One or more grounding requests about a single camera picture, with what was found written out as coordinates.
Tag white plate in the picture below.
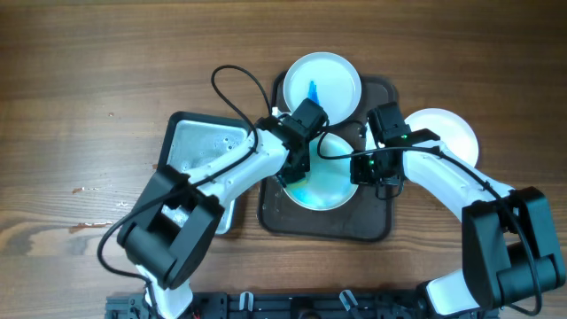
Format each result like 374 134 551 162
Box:
283 137 358 211
283 52 362 126
405 108 479 167

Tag green yellow sponge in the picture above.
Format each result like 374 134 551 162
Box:
277 176 308 189

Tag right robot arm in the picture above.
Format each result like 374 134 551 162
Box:
351 102 566 318

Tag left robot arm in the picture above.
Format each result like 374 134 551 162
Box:
117 114 328 318

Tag brown plastic tray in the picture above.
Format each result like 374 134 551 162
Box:
257 75 398 243

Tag black metal water tray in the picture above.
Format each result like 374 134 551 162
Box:
157 111 252 236

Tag white plate top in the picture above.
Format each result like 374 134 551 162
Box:
283 52 362 126

